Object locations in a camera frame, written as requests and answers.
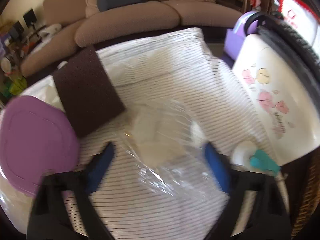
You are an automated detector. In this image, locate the black ribbed wheel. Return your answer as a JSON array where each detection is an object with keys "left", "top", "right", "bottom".
[{"left": 244, "top": 11, "right": 320, "bottom": 105}]

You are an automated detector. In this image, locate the striped white tablecloth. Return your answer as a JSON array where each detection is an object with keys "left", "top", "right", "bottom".
[{"left": 0, "top": 27, "right": 280, "bottom": 240}]

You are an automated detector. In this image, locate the red and white box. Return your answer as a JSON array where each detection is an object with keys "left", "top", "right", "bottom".
[{"left": 277, "top": 0, "right": 320, "bottom": 48}]

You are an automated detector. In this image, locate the white tube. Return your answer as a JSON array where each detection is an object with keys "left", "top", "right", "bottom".
[{"left": 272, "top": 172, "right": 290, "bottom": 213}]

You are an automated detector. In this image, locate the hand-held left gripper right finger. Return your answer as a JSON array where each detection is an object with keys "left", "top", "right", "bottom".
[{"left": 204, "top": 141, "right": 293, "bottom": 240}]

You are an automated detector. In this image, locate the white object beside sofa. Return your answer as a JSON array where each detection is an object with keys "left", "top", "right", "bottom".
[{"left": 40, "top": 24, "right": 62, "bottom": 39}]

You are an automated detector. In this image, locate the teal plastic piece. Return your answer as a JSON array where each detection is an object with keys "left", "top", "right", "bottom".
[{"left": 249, "top": 149, "right": 282, "bottom": 178}]

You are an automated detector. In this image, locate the purple box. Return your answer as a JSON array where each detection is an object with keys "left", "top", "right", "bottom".
[{"left": 224, "top": 11, "right": 265, "bottom": 60}]

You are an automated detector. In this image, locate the brown wicker basket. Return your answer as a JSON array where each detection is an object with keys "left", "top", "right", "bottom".
[{"left": 291, "top": 152, "right": 320, "bottom": 233}]

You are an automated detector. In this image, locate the clear plastic bag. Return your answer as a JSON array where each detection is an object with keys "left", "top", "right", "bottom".
[{"left": 120, "top": 100, "right": 230, "bottom": 205}]

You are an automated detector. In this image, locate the round clock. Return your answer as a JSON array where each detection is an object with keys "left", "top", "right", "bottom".
[{"left": 0, "top": 56, "right": 12, "bottom": 72}]

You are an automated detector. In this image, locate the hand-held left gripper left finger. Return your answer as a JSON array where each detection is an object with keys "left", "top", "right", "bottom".
[{"left": 26, "top": 142, "right": 115, "bottom": 240}]

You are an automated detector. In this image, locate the dark brown sponge block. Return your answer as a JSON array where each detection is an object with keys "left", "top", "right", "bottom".
[{"left": 51, "top": 46, "right": 126, "bottom": 138}]

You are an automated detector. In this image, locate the green basket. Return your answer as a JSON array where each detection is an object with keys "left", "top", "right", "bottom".
[{"left": 5, "top": 76, "right": 27, "bottom": 97}]

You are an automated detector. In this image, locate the brown sofa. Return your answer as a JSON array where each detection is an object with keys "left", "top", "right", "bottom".
[{"left": 20, "top": 0, "right": 244, "bottom": 78}]

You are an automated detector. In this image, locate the purple plastic lid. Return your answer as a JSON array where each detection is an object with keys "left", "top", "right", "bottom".
[{"left": 0, "top": 95, "right": 80, "bottom": 197}]

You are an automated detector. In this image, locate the black speaker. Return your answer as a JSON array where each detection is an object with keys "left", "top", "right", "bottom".
[
  {"left": 23, "top": 8, "right": 38, "bottom": 27},
  {"left": 12, "top": 21, "right": 25, "bottom": 39}
]

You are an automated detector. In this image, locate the white flower-print storage box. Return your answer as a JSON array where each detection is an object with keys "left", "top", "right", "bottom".
[{"left": 231, "top": 34, "right": 320, "bottom": 167}]

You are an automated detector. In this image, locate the white round cap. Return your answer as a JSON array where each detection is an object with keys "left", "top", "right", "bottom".
[{"left": 231, "top": 141, "right": 257, "bottom": 167}]

